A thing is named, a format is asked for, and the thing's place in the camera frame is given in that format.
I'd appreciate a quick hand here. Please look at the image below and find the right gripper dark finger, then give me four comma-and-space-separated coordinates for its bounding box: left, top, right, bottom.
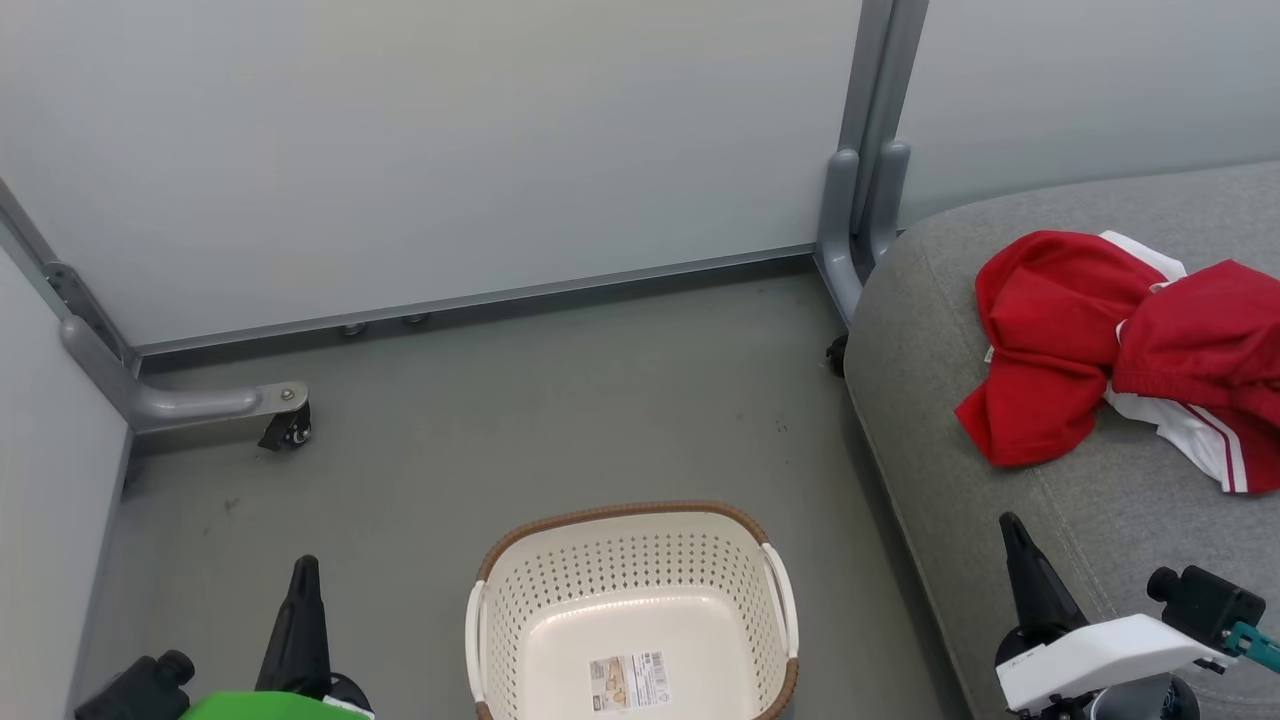
999, 512, 1087, 647

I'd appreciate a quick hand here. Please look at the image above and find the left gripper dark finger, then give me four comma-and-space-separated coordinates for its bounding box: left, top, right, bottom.
255, 555, 332, 692

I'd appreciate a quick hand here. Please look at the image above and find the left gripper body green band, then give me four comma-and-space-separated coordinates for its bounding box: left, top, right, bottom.
75, 650, 376, 720

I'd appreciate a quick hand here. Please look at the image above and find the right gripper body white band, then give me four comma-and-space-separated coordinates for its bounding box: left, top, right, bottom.
995, 566, 1267, 714

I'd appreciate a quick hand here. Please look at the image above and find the red white sports garment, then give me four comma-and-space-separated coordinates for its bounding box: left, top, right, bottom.
954, 229, 1280, 497

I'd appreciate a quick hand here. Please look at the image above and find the cream perforated laundry basket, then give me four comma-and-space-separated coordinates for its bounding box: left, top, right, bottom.
464, 501, 801, 720

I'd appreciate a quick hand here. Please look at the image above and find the grey fabric sofa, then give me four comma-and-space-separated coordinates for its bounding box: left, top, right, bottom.
844, 160, 1280, 720

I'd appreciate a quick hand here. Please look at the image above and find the black caster under bolted foot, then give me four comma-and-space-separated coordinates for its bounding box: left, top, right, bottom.
257, 402, 314, 452

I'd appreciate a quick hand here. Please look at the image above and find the grey partition foot with bolt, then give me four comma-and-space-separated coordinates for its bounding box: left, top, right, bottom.
0, 180, 310, 437

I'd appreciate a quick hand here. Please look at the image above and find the product label sticker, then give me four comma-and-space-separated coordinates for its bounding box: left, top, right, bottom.
587, 650, 672, 714

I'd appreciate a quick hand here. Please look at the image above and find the right teal plug black cable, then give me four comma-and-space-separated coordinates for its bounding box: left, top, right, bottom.
1225, 621, 1280, 674

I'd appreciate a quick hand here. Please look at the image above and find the grey partition base rail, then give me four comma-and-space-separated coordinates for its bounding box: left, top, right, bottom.
130, 243, 823, 373

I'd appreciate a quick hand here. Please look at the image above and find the grey partition post foot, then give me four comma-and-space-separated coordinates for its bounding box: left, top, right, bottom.
814, 0, 931, 327

